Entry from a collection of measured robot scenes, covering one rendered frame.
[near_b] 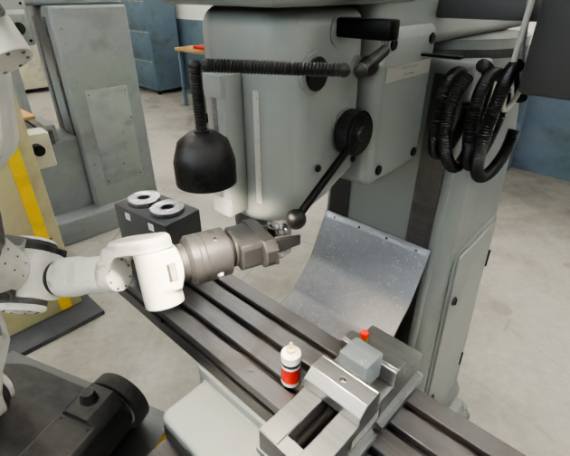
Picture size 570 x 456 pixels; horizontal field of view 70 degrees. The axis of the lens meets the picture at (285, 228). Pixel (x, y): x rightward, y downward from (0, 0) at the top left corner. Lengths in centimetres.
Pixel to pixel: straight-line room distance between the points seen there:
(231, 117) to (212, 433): 67
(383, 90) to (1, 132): 55
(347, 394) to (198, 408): 39
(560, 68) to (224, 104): 46
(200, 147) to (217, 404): 70
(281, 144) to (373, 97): 19
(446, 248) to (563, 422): 141
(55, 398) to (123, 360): 88
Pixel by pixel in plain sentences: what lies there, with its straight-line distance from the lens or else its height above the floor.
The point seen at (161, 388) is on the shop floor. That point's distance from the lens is 218.
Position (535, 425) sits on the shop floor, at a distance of 227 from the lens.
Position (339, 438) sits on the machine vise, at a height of 101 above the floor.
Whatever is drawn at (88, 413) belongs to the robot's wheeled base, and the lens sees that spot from 139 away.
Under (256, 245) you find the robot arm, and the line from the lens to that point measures 71.
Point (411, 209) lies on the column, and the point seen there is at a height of 119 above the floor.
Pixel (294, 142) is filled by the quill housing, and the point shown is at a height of 146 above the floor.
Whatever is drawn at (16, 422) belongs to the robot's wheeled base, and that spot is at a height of 57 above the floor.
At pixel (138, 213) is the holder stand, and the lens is 117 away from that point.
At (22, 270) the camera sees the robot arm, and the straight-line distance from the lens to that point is 80.
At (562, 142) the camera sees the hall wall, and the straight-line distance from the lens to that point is 489.
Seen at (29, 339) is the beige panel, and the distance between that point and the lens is 265.
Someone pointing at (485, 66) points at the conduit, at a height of 154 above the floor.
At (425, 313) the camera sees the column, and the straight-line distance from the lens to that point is 118.
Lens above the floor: 165
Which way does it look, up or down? 30 degrees down
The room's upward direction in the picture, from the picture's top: straight up
